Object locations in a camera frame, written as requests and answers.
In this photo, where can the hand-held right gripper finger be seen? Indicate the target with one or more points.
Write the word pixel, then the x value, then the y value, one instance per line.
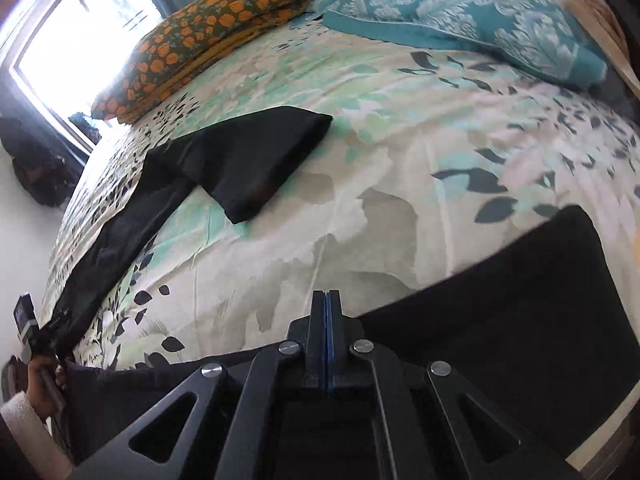
pixel 331 340
pixel 321 340

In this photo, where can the black pants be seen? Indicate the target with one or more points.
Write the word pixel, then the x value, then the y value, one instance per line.
pixel 240 160

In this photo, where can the person's left hand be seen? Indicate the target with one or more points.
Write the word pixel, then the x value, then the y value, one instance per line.
pixel 40 385

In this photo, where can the dark hanging bag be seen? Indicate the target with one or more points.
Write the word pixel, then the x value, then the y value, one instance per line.
pixel 40 170

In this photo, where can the floral bedspread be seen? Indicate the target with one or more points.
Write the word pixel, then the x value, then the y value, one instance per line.
pixel 375 185

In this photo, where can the dark teal bundle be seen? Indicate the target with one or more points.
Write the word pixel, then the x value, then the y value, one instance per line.
pixel 85 125

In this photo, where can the window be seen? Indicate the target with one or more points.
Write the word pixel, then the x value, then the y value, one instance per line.
pixel 75 45

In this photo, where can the orange flower print pillow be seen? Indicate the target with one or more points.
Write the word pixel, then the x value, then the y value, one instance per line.
pixel 200 35

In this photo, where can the teal damask pillow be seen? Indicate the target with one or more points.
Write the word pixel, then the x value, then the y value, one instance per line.
pixel 450 5

